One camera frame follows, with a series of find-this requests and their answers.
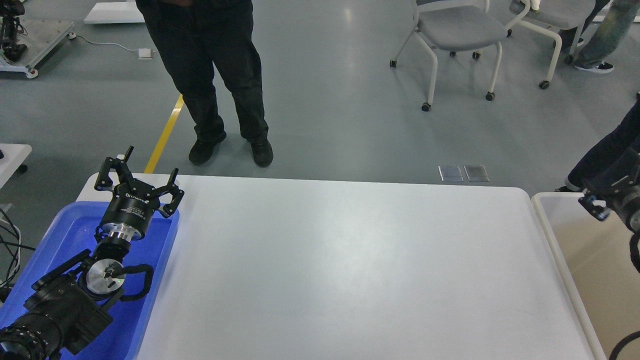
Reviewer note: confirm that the white side table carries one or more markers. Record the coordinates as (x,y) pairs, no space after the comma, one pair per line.
(13,160)

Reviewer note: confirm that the right metal floor plate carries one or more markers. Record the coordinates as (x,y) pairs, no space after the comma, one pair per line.
(477,173)

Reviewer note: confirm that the robot stand base platform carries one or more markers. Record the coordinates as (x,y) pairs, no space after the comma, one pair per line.
(25,43)

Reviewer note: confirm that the grey chair white frame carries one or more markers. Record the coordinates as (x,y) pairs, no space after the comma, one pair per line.
(454,26)

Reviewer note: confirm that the blue plastic tray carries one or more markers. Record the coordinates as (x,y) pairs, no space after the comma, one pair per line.
(72,231)

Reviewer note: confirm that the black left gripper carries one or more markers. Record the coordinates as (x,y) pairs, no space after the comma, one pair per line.
(129,207)

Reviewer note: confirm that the white floor board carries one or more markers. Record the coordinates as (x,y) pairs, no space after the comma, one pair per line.
(115,12)

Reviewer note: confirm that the person in black clothes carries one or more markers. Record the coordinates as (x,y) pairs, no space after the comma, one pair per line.
(197,39)

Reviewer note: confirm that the white power strip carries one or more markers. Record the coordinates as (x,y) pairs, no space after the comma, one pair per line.
(144,54)

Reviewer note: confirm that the left metal floor plate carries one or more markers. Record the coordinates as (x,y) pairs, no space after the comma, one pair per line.
(450,173)

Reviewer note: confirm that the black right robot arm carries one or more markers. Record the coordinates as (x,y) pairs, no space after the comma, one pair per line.
(610,267)

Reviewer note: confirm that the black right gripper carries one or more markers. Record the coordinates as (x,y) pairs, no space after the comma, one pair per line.
(624,200)

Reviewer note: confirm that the metal floor plate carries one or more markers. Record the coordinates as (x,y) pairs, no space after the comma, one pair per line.
(477,173)
(450,173)

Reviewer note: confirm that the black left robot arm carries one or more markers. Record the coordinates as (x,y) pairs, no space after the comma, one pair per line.
(70,305)

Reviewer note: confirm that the person in sneakers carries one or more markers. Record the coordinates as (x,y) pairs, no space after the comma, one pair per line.
(607,37)

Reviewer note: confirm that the beige plastic bin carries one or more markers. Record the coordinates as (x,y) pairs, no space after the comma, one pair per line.
(566,224)

